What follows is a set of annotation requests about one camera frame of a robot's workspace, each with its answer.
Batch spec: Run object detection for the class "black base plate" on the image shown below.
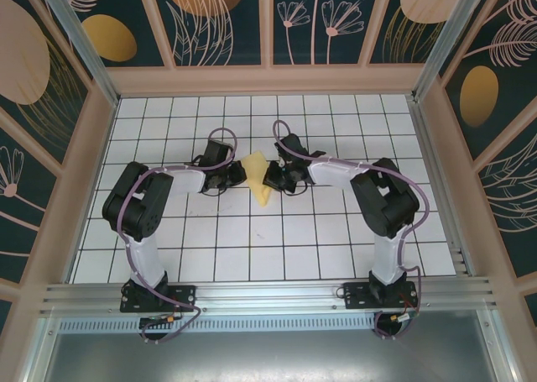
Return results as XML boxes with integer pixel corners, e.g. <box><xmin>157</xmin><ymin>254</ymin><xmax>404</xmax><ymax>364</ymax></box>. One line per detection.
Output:
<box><xmin>342</xmin><ymin>281</ymin><xmax>421</xmax><ymax>311</ymax></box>
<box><xmin>119</xmin><ymin>284</ymin><xmax>198</xmax><ymax>314</ymax></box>

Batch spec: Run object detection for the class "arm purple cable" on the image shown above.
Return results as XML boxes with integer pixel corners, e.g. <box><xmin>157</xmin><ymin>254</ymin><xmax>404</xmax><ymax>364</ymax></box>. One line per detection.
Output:
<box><xmin>272</xmin><ymin>119</ymin><xmax>433</xmax><ymax>342</ymax></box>
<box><xmin>117</xmin><ymin>127</ymin><xmax>239</xmax><ymax>346</ymax></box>

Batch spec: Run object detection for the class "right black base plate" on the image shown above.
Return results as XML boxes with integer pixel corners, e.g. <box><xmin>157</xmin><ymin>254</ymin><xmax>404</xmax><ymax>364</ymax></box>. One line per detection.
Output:
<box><xmin>342</xmin><ymin>281</ymin><xmax>421</xmax><ymax>311</ymax></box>

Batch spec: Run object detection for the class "small green circuit board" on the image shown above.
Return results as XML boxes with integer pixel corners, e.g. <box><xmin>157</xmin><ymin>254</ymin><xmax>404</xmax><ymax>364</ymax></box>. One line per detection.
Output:
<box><xmin>139</xmin><ymin>314</ymin><xmax>169</xmax><ymax>329</ymax></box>

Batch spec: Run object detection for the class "aluminium frame post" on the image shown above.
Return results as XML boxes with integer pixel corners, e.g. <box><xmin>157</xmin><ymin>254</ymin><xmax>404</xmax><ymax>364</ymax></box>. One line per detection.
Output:
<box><xmin>33</xmin><ymin>0</ymin><xmax>122</xmax><ymax>108</ymax></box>
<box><xmin>410</xmin><ymin>0</ymin><xmax>491</xmax><ymax>102</ymax></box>

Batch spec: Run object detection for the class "grey metal sheet panel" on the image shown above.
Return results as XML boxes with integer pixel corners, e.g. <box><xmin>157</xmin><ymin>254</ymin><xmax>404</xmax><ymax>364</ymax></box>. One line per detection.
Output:
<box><xmin>33</xmin><ymin>308</ymin><xmax>519</xmax><ymax>382</ymax></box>

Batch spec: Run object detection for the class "yellow square paper sheet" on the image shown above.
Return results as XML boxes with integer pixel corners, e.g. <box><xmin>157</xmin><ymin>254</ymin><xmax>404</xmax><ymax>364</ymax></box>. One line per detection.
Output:
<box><xmin>241</xmin><ymin>150</ymin><xmax>274</xmax><ymax>208</ymax></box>

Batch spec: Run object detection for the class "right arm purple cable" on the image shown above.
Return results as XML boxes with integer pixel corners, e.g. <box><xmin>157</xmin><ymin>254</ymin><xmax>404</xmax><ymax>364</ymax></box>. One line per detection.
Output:
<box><xmin>272</xmin><ymin>119</ymin><xmax>433</xmax><ymax>342</ymax></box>

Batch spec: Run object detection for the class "slotted grey cable duct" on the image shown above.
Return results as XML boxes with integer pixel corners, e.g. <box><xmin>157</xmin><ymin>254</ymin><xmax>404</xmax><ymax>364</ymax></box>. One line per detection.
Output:
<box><xmin>58</xmin><ymin>313</ymin><xmax>378</xmax><ymax>335</ymax></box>

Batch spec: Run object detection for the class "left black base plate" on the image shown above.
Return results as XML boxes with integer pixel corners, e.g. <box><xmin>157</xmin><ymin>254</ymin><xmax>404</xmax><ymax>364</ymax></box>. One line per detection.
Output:
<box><xmin>119</xmin><ymin>284</ymin><xmax>198</xmax><ymax>314</ymax></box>

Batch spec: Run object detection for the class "long aluminium mounting rail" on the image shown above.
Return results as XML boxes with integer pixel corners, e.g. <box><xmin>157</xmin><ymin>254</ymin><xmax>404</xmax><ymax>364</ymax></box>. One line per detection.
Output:
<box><xmin>39</xmin><ymin>275</ymin><xmax>499</xmax><ymax>317</ymax></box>

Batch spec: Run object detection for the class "aluminium side rail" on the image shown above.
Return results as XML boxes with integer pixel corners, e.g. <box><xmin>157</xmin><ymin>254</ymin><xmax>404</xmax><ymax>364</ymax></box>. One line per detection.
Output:
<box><xmin>406</xmin><ymin>95</ymin><xmax>478</xmax><ymax>279</ymax></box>

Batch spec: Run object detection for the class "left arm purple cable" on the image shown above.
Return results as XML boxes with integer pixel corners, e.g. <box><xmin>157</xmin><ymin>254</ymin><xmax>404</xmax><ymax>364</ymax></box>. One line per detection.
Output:
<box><xmin>117</xmin><ymin>127</ymin><xmax>239</xmax><ymax>346</ymax></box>

